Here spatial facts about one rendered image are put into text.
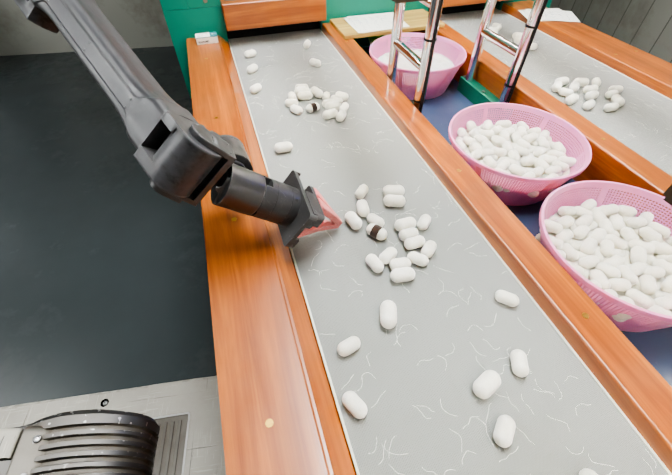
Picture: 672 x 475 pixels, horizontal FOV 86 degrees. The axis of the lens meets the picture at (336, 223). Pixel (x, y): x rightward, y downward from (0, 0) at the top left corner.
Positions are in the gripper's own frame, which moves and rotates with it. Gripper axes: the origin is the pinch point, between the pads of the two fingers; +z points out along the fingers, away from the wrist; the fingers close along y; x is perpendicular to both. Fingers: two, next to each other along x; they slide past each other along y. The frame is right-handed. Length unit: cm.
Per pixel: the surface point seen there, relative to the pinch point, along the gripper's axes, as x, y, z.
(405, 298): -2.1, -15.0, 5.1
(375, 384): 3.0, -24.4, -1.4
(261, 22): -5, 78, -1
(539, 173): -24.7, 1.8, 32.6
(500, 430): -4.8, -33.1, 5.5
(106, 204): 108, 110, -12
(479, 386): -5.1, -28.7, 5.6
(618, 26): -108, 126, 185
